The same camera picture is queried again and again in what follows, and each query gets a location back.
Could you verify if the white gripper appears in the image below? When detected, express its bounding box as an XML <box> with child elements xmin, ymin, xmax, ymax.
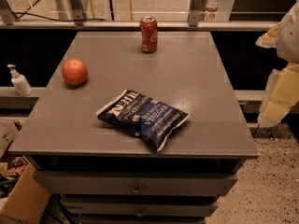
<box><xmin>255</xmin><ymin>1</ymin><xmax>299</xmax><ymax>128</ymax></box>

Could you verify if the blue chip bag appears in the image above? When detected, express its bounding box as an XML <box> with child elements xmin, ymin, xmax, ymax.
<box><xmin>96</xmin><ymin>90</ymin><xmax>189</xmax><ymax>151</ymax></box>

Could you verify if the red coke can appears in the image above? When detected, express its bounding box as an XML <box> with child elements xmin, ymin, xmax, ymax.
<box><xmin>140</xmin><ymin>16</ymin><xmax>158</xmax><ymax>53</ymax></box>

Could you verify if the red apple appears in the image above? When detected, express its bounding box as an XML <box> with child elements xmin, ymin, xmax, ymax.
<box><xmin>62</xmin><ymin>59</ymin><xmax>88</xmax><ymax>86</ymax></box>

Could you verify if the top grey drawer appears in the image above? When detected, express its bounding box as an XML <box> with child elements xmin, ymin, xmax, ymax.
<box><xmin>33</xmin><ymin>171</ymin><xmax>237</xmax><ymax>196</ymax></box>

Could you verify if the grey drawer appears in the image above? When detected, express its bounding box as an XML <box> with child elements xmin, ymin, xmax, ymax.
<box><xmin>79</xmin><ymin>215</ymin><xmax>206</xmax><ymax>224</ymax></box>
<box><xmin>62</xmin><ymin>196</ymin><xmax>218</xmax><ymax>217</ymax></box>
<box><xmin>33</xmin><ymin>171</ymin><xmax>237</xmax><ymax>196</ymax></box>

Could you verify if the middle grey drawer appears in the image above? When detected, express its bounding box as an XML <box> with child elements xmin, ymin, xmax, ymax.
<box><xmin>62</xmin><ymin>196</ymin><xmax>218</xmax><ymax>217</ymax></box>

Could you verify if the bottom grey drawer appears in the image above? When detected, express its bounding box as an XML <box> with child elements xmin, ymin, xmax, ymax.
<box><xmin>79</xmin><ymin>215</ymin><xmax>206</xmax><ymax>224</ymax></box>

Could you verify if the white pump dispenser bottle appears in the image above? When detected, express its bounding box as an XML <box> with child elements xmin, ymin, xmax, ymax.
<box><xmin>7</xmin><ymin>64</ymin><xmax>33</xmax><ymax>96</ymax></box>

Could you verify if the cardboard box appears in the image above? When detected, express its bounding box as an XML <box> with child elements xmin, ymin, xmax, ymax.
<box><xmin>0</xmin><ymin>164</ymin><xmax>50</xmax><ymax>224</ymax></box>

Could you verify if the black cable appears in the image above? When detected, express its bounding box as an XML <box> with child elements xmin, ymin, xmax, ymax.
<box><xmin>12</xmin><ymin>11</ymin><xmax>107</xmax><ymax>22</ymax></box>

